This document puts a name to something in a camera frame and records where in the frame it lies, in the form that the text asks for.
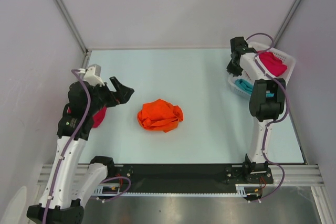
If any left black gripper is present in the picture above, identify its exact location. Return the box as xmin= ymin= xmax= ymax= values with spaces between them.
xmin=86 ymin=76 xmax=133 ymax=115

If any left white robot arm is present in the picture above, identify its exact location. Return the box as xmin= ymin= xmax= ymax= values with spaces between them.
xmin=27 ymin=77 xmax=134 ymax=223

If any folded crimson t shirt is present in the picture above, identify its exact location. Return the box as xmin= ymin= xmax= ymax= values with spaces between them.
xmin=64 ymin=105 xmax=107 ymax=131

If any crimson t shirt in basket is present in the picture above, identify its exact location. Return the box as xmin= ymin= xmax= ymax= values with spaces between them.
xmin=259 ymin=51 xmax=288 ymax=77

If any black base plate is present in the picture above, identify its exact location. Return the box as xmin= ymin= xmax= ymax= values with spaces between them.
xmin=115 ymin=164 xmax=274 ymax=194

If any white plastic basket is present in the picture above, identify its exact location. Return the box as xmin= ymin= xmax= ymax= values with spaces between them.
xmin=228 ymin=42 xmax=296 ymax=99

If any aluminium frame rail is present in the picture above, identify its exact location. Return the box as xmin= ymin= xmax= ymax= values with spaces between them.
xmin=36 ymin=163 xmax=324 ymax=198

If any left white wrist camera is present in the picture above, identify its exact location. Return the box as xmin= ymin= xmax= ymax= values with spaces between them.
xmin=83 ymin=64 xmax=105 ymax=87

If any teal t shirt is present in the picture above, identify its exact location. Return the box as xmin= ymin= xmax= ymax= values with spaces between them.
xmin=234 ymin=78 xmax=275 ymax=98

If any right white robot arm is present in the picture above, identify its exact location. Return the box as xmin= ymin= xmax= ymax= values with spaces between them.
xmin=227 ymin=37 xmax=286 ymax=184

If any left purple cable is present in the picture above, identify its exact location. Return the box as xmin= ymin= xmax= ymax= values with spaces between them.
xmin=41 ymin=68 xmax=131 ymax=224

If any orange t shirt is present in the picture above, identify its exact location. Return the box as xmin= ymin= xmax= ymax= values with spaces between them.
xmin=136 ymin=99 xmax=184 ymax=133

